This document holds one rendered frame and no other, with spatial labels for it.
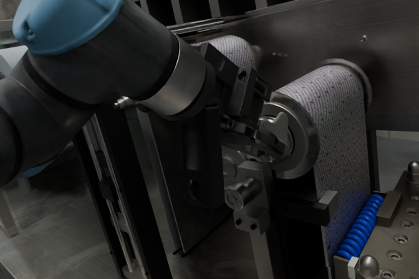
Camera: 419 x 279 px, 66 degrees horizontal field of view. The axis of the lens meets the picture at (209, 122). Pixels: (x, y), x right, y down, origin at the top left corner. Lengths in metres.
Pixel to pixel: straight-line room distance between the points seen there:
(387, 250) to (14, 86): 0.57
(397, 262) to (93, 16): 0.55
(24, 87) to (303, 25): 0.65
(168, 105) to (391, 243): 0.47
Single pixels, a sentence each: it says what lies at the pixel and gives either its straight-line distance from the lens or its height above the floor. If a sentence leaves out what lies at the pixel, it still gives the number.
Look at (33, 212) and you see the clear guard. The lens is 1.36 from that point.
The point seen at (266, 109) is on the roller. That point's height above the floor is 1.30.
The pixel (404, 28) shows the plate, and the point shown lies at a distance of 0.75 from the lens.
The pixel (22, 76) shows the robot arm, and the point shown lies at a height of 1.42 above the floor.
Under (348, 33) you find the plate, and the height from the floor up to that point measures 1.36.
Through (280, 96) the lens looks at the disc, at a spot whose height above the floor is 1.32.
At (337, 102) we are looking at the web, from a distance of 0.58.
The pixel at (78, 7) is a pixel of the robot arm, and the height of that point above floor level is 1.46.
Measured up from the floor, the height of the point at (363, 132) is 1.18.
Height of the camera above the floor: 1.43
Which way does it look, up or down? 16 degrees down
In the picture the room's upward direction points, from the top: 12 degrees counter-clockwise
